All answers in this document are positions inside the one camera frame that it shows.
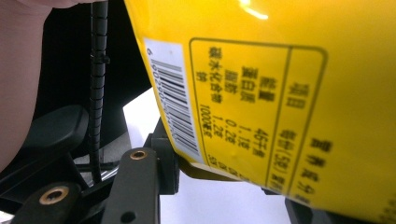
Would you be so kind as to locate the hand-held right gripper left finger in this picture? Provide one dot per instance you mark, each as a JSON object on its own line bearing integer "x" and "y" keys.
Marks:
{"x": 137, "y": 186}

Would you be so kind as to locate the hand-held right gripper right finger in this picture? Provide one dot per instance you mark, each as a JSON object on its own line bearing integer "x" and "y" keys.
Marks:
{"x": 299, "y": 216}

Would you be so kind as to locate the white paper sheet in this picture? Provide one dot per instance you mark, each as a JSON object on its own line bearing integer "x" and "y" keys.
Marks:
{"x": 218, "y": 205}

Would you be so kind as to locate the yellow pouch with green cap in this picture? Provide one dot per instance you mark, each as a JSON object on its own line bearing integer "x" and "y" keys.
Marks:
{"x": 249, "y": 93}

